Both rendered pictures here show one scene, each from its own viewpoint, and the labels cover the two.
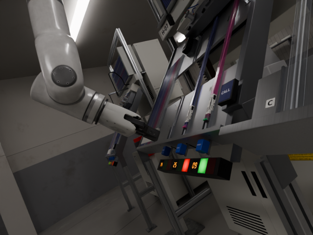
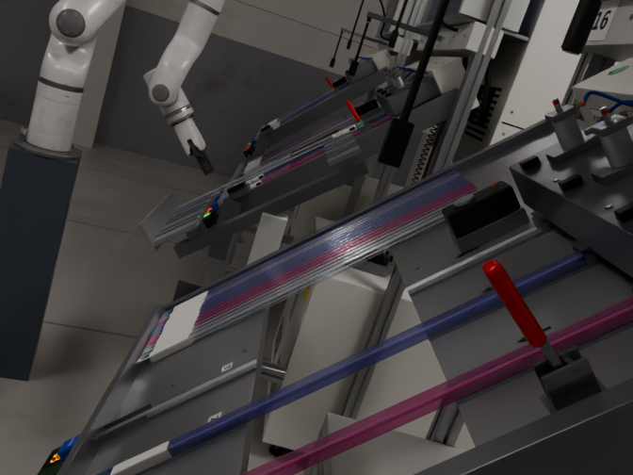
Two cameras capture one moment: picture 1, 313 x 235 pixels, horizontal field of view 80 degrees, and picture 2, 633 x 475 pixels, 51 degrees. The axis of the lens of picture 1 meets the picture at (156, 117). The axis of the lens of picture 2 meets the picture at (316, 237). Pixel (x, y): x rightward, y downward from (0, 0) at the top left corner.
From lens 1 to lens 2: 1.59 m
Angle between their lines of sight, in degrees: 26
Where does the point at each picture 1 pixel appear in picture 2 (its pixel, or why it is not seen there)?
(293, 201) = (209, 268)
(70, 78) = (162, 96)
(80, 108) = (165, 110)
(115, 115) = (183, 135)
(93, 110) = (172, 119)
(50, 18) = (192, 29)
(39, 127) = not seen: outside the picture
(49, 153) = not seen: hidden behind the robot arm
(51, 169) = not seen: hidden behind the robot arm
